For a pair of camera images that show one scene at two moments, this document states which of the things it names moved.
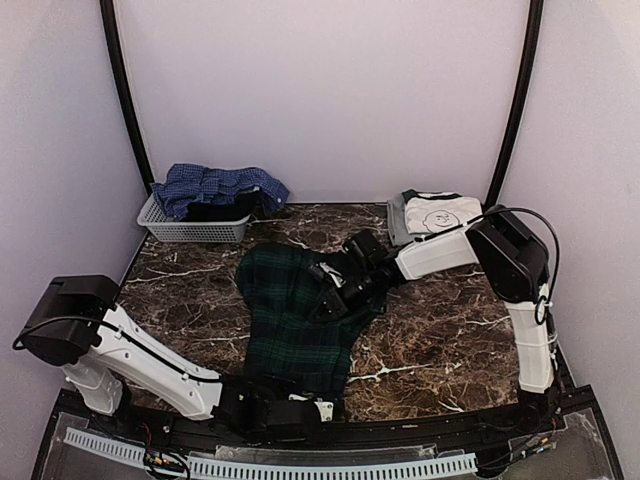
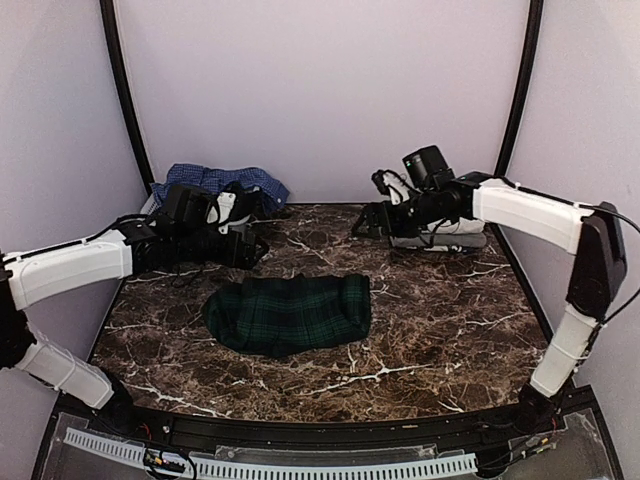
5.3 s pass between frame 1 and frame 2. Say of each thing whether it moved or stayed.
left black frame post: stayed
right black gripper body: moved
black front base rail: stayed
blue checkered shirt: stayed
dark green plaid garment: moved
